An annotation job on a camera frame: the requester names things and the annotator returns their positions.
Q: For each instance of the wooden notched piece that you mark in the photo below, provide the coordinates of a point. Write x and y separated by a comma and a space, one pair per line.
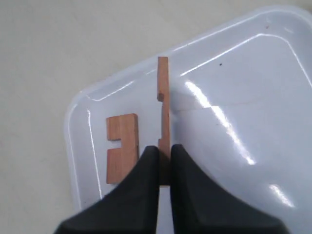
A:
163, 96
120, 161

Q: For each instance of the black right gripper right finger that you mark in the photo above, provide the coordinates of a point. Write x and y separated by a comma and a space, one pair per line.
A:
201, 206

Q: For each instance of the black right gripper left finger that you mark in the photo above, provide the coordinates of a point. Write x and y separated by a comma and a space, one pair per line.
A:
130, 208

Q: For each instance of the white plastic tray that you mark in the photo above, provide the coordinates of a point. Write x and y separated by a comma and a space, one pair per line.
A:
240, 104

